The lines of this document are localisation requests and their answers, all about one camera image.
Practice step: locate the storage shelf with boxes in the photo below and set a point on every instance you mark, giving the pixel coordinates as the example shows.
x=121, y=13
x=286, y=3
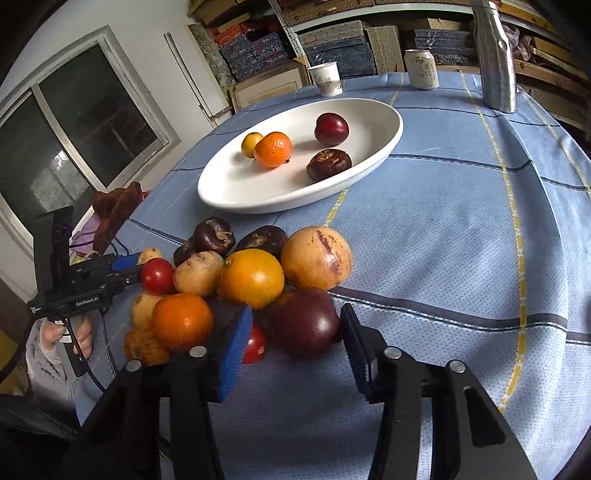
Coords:
x=241, y=40

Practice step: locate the large yellow pomegranate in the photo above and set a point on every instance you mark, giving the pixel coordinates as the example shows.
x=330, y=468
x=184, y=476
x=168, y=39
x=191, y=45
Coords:
x=316, y=256

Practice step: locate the orange tangerine in bowl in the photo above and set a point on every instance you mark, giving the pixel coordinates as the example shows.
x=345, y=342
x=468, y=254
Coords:
x=273, y=150

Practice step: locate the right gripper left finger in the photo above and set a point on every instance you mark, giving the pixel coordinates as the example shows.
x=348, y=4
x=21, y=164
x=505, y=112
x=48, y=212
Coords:
x=163, y=410

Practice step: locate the small dark passion fruit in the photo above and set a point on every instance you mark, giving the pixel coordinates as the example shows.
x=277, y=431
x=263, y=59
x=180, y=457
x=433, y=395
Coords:
x=183, y=252

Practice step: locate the large yellow orange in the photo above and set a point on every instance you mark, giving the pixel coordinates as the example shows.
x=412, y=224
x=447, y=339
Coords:
x=251, y=276

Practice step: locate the small yellow-orange citrus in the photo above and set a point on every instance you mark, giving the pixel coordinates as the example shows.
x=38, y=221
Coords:
x=249, y=144

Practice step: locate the silver metal bottle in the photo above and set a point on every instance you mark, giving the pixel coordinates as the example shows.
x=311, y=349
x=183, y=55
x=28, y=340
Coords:
x=495, y=58

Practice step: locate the red cherry tomato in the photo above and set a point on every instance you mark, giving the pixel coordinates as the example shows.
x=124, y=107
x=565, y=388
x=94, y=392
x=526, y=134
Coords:
x=156, y=276

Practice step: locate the blue checked tablecloth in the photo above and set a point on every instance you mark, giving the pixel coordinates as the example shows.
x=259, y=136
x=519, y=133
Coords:
x=471, y=241

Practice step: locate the dark brown mangosteen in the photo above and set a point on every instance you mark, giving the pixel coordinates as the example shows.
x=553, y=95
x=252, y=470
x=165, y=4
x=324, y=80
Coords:
x=328, y=163

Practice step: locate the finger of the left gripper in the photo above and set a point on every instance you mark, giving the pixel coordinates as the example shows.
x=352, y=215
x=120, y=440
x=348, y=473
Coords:
x=122, y=263

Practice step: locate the dark red plum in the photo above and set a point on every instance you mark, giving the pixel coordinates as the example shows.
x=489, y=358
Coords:
x=331, y=129

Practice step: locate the white oval serving bowl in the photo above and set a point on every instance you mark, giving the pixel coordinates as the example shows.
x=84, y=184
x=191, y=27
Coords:
x=233, y=183

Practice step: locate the orange tangerine on table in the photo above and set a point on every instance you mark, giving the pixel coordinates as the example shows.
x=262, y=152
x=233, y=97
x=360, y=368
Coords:
x=181, y=321

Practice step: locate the yellow potato-like fruit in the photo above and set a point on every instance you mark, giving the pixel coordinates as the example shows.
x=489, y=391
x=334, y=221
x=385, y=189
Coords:
x=198, y=274

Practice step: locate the brown cloth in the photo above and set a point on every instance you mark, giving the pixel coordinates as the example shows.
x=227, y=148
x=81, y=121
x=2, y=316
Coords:
x=113, y=208

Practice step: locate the dark purple plum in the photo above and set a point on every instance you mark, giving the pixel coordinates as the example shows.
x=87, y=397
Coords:
x=304, y=323

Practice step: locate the person's left hand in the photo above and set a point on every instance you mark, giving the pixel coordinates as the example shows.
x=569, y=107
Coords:
x=51, y=333

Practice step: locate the cardboard box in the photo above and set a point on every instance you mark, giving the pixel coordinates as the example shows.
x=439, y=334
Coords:
x=289, y=76

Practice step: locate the pale yellow fruit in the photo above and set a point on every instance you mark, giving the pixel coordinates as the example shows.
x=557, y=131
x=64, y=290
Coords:
x=142, y=309

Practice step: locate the small yellow fruit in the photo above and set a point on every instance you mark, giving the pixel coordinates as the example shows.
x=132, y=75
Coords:
x=148, y=254

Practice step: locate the white paper cup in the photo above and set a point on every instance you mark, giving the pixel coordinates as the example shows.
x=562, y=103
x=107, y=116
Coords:
x=326, y=78

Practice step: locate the rough orange fruit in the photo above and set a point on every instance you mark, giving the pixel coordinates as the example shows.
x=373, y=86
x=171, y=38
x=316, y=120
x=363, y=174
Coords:
x=140, y=344

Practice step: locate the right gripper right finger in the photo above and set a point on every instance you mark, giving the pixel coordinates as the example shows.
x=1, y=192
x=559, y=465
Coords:
x=471, y=437

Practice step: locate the window with white frame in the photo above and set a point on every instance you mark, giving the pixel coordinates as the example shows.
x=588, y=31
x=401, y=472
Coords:
x=82, y=122

